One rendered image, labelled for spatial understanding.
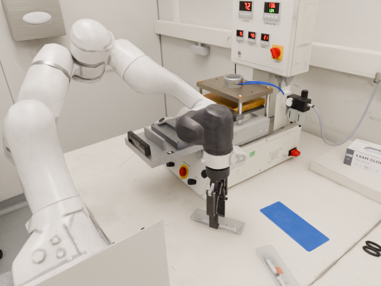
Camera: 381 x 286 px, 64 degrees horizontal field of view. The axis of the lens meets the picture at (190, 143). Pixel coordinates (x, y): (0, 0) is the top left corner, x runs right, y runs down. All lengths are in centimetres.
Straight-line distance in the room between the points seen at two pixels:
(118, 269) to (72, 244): 12
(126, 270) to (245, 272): 40
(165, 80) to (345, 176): 80
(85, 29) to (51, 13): 132
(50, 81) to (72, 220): 37
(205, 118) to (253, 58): 58
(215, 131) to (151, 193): 51
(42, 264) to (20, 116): 32
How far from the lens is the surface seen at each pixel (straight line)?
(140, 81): 95
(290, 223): 114
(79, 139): 263
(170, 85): 100
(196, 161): 123
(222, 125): 84
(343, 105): 164
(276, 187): 129
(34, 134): 76
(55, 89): 90
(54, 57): 95
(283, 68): 127
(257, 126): 122
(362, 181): 135
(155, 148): 111
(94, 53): 96
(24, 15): 223
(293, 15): 123
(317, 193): 130
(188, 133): 89
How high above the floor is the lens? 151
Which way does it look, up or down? 28 degrees down
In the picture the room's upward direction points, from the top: 2 degrees counter-clockwise
